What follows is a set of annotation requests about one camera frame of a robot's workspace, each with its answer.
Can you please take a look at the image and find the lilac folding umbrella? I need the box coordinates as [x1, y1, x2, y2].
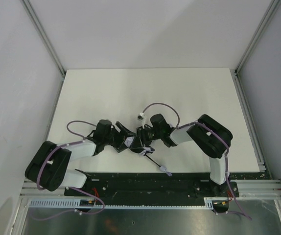
[124, 137, 172, 177]

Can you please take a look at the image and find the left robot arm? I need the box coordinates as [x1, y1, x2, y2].
[24, 119, 129, 191]

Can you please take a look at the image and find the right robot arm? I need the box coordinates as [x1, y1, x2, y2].
[111, 114, 233, 196]

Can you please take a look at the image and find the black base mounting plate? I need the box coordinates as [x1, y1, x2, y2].
[64, 172, 239, 207]

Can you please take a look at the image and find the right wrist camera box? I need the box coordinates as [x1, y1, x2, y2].
[137, 112, 147, 128]

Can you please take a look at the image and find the white slotted cable duct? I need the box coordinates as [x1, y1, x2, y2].
[27, 197, 232, 210]

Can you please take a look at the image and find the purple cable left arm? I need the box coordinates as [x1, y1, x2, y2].
[36, 120, 107, 216]

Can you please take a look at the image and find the aluminium frame post right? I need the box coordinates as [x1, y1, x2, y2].
[233, 0, 281, 76]

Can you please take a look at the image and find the aluminium frame post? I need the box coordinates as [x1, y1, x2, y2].
[233, 0, 281, 76]
[20, 0, 66, 78]

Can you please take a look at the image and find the aluminium rail front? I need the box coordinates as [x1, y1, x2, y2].
[20, 180, 281, 200]

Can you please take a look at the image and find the aluminium frame post left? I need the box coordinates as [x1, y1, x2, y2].
[20, 0, 66, 78]

